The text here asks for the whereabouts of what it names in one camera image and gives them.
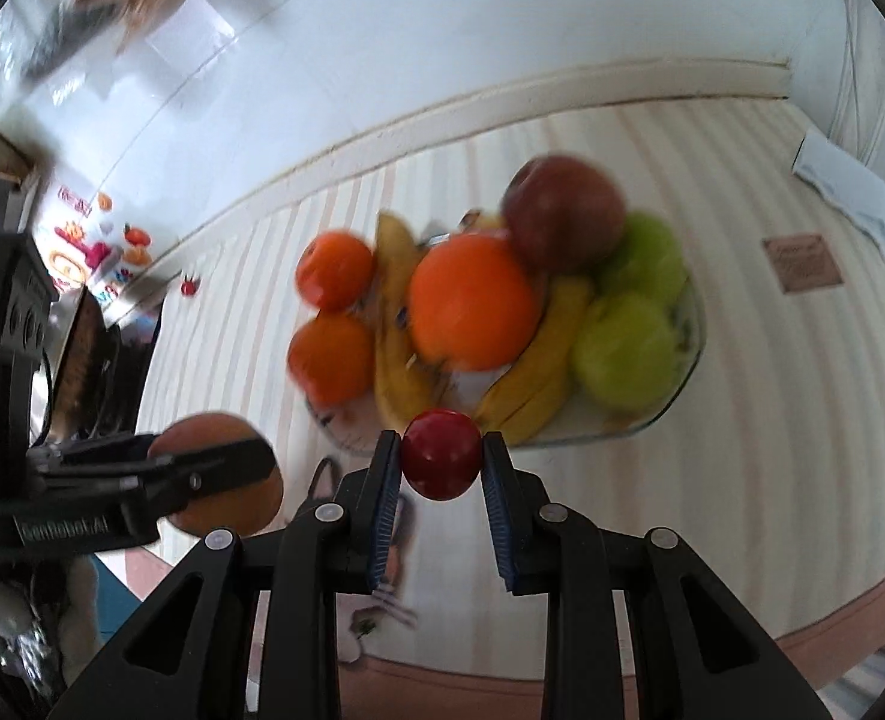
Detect glass fruit bowl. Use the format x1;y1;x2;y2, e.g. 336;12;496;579
303;210;706;452

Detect green apple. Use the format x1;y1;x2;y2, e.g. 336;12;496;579
599;211;689;308
571;292;685;410

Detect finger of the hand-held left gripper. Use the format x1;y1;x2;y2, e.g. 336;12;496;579
26;431;162;472
138;437;276;520

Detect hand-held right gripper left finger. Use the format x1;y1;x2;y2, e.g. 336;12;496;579
48;430;406;720

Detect cluster of fridge magnets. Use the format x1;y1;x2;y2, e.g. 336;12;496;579
48;184;154;301

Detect small orange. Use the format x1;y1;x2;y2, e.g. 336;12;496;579
286;313;377;406
296;231;377;312

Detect striped tablecloth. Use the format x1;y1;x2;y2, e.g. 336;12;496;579
131;94;885;691

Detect white folded cloth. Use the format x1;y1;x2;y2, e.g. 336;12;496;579
791;127;885;271

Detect brown square coaster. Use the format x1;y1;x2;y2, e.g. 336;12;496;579
761;235;847;295

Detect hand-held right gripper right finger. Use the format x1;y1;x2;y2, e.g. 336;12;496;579
482;431;799;720

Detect small red plum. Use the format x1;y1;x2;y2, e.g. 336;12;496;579
401;409;484;502

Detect red apple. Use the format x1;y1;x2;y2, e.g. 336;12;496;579
502;155;628;276

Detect yellow banana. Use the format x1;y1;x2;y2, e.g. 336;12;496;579
373;211;436;428
487;360;574;447
476;274;593;421

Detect brown peach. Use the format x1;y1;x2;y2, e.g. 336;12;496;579
146;412;286;537

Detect black appliance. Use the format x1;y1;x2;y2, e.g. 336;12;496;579
52;285;166;436

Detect large orange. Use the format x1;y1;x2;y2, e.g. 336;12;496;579
410;234;542;372

